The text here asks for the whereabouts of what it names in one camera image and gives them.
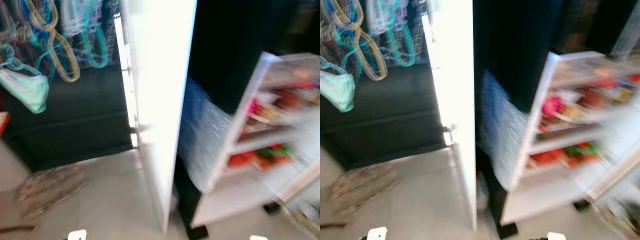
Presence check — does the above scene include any red food pack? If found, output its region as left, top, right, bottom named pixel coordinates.
left=530, top=147, right=565, bottom=167
left=227, top=149, right=259, bottom=169

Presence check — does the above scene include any light green cloth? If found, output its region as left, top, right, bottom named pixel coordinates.
left=0, top=68, right=50, bottom=115
left=320, top=69, right=356, bottom=113

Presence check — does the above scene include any fridge door with shelves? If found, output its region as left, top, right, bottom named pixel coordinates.
left=190, top=51, right=321, bottom=229
left=500, top=50, right=640, bottom=227

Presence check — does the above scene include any grey bubble wrap sheet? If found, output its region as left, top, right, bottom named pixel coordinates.
left=478, top=70, right=532, bottom=191
left=178, top=76, right=237, bottom=194

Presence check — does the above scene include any yellow clothes hanger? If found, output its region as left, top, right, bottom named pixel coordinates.
left=332, top=0, right=389, bottom=82
left=27, top=0, right=81, bottom=84

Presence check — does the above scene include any black cabinet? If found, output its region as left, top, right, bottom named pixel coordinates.
left=0, top=64, right=137, bottom=172
left=320, top=62, right=448, bottom=170

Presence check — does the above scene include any brown patterned rug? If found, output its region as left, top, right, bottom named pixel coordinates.
left=17, top=164, right=89, bottom=222
left=330, top=162, right=401, bottom=220

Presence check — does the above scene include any white closed fridge door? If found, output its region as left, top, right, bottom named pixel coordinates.
left=422, top=0, right=478, bottom=232
left=119, top=0, right=199, bottom=235

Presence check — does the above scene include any teal clothes hanger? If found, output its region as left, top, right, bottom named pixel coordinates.
left=382, top=0, right=417, bottom=68
left=74, top=0, right=110, bottom=70

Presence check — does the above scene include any green food pack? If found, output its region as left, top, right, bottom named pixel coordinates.
left=257, top=143, right=294, bottom=162
left=564, top=141, right=601, bottom=161

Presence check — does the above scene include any pink food pack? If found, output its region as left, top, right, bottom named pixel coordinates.
left=541, top=95, right=565, bottom=119
left=247, top=97, right=264, bottom=117

